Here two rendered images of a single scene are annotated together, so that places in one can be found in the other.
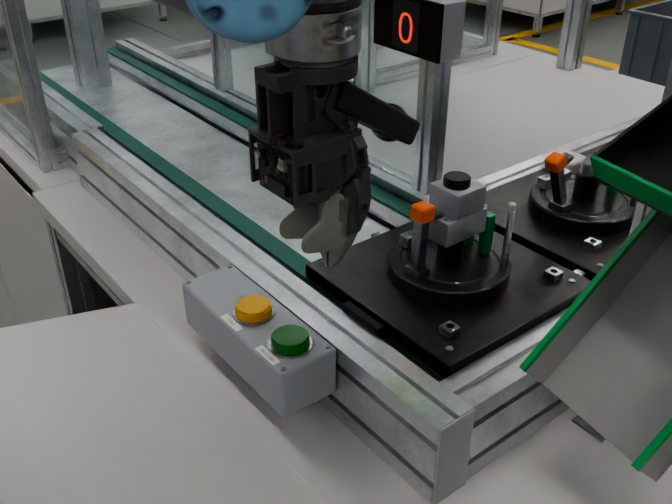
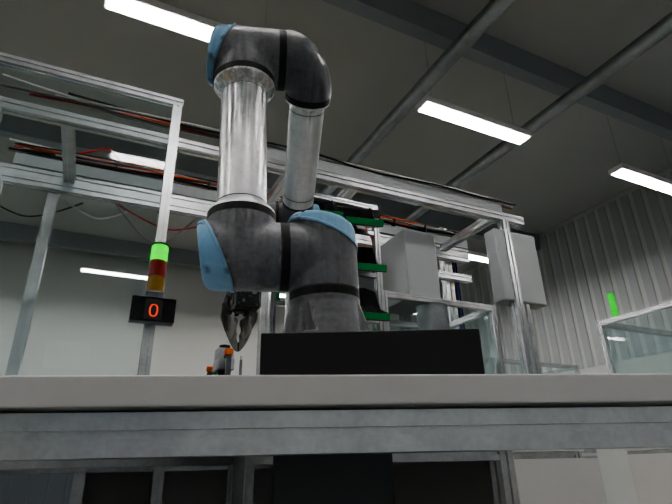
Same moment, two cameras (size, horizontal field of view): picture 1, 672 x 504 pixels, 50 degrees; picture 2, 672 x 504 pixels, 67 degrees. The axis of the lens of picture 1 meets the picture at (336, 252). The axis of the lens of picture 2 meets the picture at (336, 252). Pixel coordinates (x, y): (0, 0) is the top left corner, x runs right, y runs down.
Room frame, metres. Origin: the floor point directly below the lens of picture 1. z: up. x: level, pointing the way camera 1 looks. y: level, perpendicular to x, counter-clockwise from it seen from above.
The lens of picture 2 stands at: (0.11, 1.15, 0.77)
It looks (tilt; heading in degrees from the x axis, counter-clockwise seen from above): 23 degrees up; 283
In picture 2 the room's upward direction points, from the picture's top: 1 degrees counter-clockwise
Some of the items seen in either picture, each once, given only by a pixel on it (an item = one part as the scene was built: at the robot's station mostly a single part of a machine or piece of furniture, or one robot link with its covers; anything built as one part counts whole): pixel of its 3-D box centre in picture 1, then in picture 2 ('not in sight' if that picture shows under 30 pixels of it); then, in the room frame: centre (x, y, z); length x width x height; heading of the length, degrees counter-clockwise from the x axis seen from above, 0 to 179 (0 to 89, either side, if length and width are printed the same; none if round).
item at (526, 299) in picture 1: (447, 279); not in sight; (0.72, -0.13, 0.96); 0.24 x 0.24 x 0.02; 38
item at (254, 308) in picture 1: (253, 311); not in sight; (0.65, 0.09, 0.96); 0.04 x 0.04 x 0.02
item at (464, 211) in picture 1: (460, 202); (223, 359); (0.72, -0.14, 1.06); 0.08 x 0.04 x 0.07; 128
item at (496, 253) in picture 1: (448, 265); not in sight; (0.72, -0.13, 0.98); 0.14 x 0.14 x 0.02
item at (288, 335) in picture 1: (290, 342); not in sight; (0.60, 0.05, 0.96); 0.04 x 0.04 x 0.02
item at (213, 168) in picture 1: (313, 216); not in sight; (0.97, 0.03, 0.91); 0.84 x 0.28 x 0.10; 38
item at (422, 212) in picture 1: (425, 234); (227, 363); (0.69, -0.10, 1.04); 0.04 x 0.02 x 0.08; 128
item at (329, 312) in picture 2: not in sight; (325, 322); (0.31, 0.37, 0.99); 0.15 x 0.15 x 0.10
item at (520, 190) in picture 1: (586, 181); not in sight; (0.87, -0.33, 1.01); 0.24 x 0.24 x 0.13; 38
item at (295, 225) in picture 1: (306, 224); (234, 330); (0.62, 0.03, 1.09); 0.06 x 0.03 x 0.09; 128
